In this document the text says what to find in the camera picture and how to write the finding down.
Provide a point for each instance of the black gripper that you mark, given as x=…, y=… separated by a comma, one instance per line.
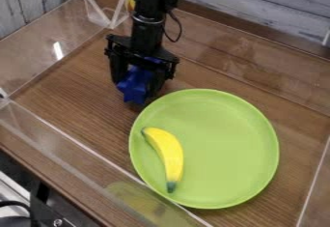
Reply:
x=122, y=55

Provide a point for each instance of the blue star-shaped block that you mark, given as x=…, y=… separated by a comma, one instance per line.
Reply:
x=134, y=85

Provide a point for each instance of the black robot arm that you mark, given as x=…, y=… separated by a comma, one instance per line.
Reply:
x=148, y=24

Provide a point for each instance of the green plate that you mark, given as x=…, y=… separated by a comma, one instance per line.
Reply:
x=230, y=147

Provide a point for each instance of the yellow toy banana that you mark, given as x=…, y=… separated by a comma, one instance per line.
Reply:
x=170, y=152

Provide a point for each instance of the clear acrylic tray walls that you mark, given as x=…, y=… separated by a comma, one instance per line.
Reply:
x=66, y=122

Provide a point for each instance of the black metal bracket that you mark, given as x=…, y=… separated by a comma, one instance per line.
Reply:
x=53, y=210

